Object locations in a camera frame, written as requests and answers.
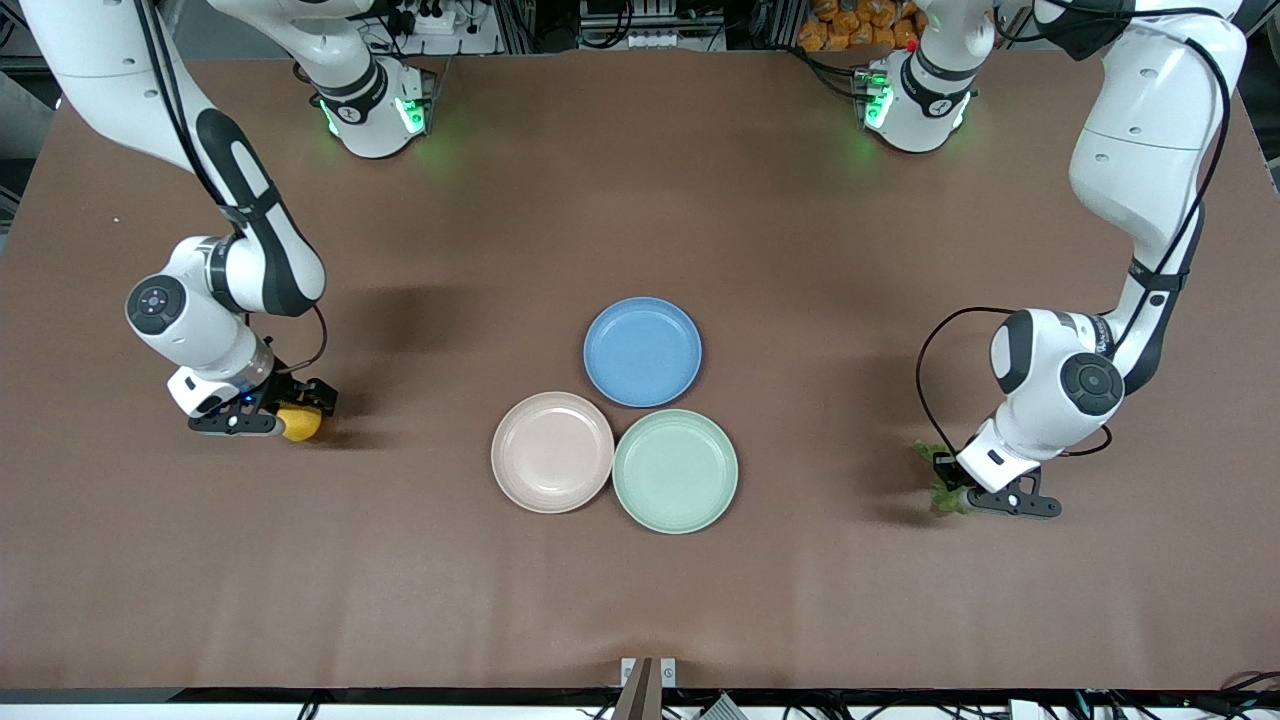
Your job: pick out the brown camera mount post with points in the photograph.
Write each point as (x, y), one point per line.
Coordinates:
(636, 695)

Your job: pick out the pink plate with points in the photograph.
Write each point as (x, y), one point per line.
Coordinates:
(552, 452)

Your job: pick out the bag of orange items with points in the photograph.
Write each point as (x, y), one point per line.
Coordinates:
(850, 25)

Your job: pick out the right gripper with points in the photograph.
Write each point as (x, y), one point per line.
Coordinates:
(287, 388)

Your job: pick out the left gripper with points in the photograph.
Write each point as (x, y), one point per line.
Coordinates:
(944, 466)

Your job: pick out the light green plate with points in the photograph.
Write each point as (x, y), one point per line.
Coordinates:
(675, 472)

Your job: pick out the white metal bracket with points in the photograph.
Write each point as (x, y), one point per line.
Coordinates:
(668, 672)

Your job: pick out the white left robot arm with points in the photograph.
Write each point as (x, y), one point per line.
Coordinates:
(1140, 130)

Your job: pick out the white power strip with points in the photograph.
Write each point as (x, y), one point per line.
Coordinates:
(440, 22)

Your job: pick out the brown table cover sheet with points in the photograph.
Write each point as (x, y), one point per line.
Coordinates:
(640, 600)

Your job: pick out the green lettuce leaf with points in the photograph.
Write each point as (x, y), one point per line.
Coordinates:
(940, 500)

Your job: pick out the blue plate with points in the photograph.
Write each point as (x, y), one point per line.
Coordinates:
(642, 352)

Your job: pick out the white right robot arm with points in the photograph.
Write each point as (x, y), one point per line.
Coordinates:
(190, 330)

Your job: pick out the yellow lemon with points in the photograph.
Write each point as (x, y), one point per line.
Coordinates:
(302, 426)

